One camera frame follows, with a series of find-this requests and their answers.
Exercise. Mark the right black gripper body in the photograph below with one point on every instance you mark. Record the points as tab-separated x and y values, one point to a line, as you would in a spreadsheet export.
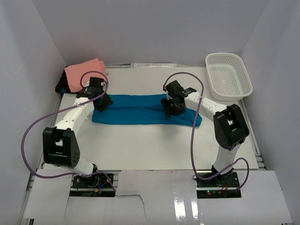
174	109

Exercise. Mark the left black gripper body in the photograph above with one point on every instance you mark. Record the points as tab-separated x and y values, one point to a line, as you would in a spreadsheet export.
100	93

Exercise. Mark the blue t shirt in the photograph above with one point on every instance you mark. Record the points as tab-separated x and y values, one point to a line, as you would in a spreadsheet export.
140	110

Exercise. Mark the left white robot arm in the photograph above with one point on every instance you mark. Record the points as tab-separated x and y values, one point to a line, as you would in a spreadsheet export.
60	145

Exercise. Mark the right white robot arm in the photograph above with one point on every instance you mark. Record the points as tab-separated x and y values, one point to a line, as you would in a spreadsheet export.
229	124

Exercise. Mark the folded pink t shirt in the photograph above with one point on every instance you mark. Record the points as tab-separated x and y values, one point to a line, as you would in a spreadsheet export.
75	72

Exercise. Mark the white paper label strip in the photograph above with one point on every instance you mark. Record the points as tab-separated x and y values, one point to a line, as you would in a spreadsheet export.
153	65

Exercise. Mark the white plastic basket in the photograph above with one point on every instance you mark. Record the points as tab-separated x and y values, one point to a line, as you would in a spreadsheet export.
228	77

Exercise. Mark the white cardboard front cover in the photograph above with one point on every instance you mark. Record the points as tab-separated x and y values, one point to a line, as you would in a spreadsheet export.
159	198

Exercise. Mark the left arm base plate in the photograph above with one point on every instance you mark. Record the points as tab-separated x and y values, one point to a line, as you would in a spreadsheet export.
96	186

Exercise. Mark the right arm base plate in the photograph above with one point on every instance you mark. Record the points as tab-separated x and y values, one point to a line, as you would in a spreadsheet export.
216	188

